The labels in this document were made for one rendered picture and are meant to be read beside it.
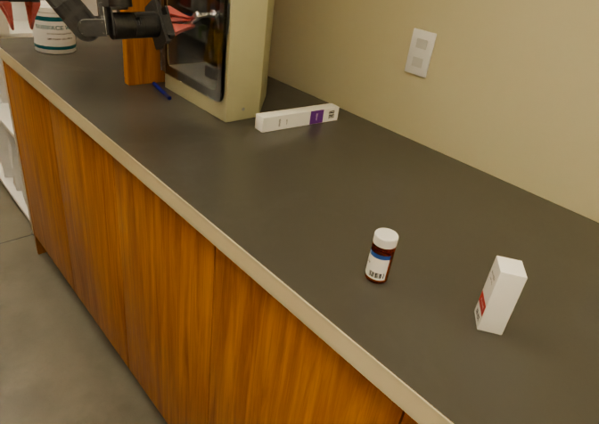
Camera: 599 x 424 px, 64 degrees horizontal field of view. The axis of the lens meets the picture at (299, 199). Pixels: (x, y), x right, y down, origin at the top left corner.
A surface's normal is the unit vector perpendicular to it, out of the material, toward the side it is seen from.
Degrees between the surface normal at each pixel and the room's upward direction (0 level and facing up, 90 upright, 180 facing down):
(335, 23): 90
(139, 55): 90
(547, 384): 0
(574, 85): 90
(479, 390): 0
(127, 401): 0
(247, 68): 90
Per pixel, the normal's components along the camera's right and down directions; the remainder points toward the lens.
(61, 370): 0.12, -0.86
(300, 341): -0.73, 0.25
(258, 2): 0.67, 0.44
